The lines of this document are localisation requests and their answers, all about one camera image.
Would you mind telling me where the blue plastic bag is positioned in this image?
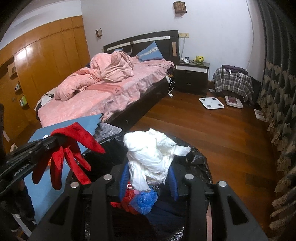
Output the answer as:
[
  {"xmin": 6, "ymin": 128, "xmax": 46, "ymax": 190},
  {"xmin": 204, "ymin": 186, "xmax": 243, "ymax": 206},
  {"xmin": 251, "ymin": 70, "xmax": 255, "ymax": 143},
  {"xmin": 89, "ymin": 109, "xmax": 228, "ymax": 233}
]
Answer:
[{"xmin": 129, "ymin": 190, "xmax": 158, "ymax": 215}]

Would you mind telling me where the pink quilt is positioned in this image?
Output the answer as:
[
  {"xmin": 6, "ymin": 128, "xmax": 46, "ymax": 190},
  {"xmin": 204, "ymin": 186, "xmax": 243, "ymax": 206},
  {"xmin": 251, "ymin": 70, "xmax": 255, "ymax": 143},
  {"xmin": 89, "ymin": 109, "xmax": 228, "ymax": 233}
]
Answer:
[{"xmin": 54, "ymin": 50, "xmax": 134, "ymax": 101}]

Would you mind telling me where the white bathroom scale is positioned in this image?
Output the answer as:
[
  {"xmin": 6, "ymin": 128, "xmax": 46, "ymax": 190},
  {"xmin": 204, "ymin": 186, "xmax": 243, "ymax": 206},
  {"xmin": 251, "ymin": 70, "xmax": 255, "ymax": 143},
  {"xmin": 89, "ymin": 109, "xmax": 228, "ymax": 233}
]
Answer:
[{"xmin": 199, "ymin": 97, "xmax": 225, "ymax": 109}]

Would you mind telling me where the blue table mat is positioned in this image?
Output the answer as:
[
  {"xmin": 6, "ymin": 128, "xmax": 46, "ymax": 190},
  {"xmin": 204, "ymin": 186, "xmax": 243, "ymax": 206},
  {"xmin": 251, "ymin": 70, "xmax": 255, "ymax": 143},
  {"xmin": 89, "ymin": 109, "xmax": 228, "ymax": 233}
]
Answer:
[{"xmin": 28, "ymin": 113, "xmax": 103, "ymax": 214}]

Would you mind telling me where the wooden wardrobe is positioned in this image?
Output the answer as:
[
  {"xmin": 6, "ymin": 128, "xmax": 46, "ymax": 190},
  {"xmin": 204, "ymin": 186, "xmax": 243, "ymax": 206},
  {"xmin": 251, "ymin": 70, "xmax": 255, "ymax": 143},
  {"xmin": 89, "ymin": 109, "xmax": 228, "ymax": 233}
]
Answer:
[{"xmin": 0, "ymin": 15, "xmax": 90, "ymax": 130}]

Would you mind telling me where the blue pillow with white band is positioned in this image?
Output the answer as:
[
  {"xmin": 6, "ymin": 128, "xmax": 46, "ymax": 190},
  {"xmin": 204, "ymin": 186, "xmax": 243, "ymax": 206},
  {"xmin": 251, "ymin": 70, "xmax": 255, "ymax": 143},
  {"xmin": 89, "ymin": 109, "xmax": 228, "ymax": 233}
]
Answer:
[{"xmin": 137, "ymin": 41, "xmax": 163, "ymax": 62}]

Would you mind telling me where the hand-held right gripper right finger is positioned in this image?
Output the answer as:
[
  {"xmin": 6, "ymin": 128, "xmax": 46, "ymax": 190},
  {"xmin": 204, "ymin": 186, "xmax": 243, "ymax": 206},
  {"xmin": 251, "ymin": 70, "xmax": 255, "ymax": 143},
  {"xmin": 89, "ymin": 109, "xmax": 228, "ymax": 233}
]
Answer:
[{"xmin": 168, "ymin": 166, "xmax": 270, "ymax": 241}]

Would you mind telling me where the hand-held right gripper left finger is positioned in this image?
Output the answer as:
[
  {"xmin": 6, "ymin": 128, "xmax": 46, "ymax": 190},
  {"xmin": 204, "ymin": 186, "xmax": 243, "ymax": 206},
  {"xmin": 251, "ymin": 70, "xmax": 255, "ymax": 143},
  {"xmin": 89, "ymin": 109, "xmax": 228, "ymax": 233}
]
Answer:
[{"xmin": 29, "ymin": 165, "xmax": 130, "ymax": 241}]

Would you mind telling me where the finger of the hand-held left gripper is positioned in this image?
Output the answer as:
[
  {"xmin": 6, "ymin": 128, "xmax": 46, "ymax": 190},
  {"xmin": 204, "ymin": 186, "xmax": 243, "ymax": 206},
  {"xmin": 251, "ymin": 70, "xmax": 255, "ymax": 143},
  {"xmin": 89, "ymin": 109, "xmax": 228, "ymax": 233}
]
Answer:
[
  {"xmin": 23, "ymin": 140, "xmax": 65, "ymax": 163},
  {"xmin": 14, "ymin": 135, "xmax": 64, "ymax": 156}
]

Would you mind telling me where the dark clothes pile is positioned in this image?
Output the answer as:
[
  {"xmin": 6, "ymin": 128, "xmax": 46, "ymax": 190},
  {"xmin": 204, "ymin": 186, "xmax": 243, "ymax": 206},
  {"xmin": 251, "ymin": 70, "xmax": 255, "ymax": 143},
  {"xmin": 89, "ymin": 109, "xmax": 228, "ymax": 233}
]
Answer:
[{"xmin": 221, "ymin": 65, "xmax": 248, "ymax": 75}]

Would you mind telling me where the person's leg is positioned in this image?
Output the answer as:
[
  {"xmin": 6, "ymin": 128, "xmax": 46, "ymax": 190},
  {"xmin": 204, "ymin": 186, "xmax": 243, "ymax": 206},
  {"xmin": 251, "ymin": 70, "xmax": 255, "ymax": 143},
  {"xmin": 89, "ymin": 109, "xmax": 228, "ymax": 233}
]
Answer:
[{"xmin": 0, "ymin": 181, "xmax": 36, "ymax": 232}]

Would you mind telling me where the black nightstand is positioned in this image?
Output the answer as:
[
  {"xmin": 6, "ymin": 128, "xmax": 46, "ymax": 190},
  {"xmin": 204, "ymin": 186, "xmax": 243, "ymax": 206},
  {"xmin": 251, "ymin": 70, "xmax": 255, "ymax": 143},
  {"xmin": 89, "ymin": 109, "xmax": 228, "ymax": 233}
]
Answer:
[{"xmin": 174, "ymin": 61, "xmax": 210, "ymax": 95}]

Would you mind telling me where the bed with pink sheet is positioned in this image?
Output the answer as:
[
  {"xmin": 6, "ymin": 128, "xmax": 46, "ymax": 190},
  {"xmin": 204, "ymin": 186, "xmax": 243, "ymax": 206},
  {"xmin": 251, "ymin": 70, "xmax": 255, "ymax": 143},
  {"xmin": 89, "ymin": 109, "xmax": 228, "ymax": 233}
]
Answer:
[{"xmin": 35, "ymin": 30, "xmax": 179, "ymax": 130}]

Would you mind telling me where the scale with red centre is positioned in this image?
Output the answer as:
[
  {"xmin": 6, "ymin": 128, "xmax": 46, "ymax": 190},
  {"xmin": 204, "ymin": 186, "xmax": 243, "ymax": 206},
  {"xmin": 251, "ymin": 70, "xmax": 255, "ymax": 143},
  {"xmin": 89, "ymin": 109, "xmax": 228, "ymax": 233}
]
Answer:
[{"xmin": 224, "ymin": 95, "xmax": 244, "ymax": 109}]

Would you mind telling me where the white and black clothes heap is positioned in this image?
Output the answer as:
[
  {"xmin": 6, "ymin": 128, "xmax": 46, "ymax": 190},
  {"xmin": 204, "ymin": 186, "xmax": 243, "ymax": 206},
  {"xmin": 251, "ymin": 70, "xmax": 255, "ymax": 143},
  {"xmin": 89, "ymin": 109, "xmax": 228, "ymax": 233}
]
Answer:
[{"xmin": 35, "ymin": 93, "xmax": 56, "ymax": 109}]

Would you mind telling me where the black trash bin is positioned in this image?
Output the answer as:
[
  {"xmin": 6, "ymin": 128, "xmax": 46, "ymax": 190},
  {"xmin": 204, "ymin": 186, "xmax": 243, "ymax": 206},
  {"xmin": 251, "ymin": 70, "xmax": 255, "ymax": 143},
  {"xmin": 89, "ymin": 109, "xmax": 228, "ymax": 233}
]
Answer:
[{"xmin": 67, "ymin": 134, "xmax": 213, "ymax": 241}]

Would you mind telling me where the grey quilted cloth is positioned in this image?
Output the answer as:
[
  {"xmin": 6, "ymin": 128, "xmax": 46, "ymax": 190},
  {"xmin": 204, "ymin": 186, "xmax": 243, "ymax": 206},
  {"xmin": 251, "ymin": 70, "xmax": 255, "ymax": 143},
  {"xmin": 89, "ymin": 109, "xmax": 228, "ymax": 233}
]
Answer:
[{"xmin": 95, "ymin": 123, "xmax": 123, "ymax": 142}]

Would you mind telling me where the dark patterned curtain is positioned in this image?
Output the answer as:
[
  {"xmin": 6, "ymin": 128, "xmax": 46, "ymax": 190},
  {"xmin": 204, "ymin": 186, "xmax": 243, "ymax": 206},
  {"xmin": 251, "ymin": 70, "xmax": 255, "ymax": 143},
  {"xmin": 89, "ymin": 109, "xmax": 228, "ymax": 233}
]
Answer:
[{"xmin": 257, "ymin": 0, "xmax": 296, "ymax": 241}]

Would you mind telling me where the plaid cloth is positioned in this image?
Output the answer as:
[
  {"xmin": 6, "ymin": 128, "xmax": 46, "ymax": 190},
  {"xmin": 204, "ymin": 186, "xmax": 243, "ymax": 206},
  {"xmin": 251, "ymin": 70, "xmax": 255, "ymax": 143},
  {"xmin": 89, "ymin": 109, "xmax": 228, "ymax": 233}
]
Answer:
[{"xmin": 213, "ymin": 68, "xmax": 253, "ymax": 102}]

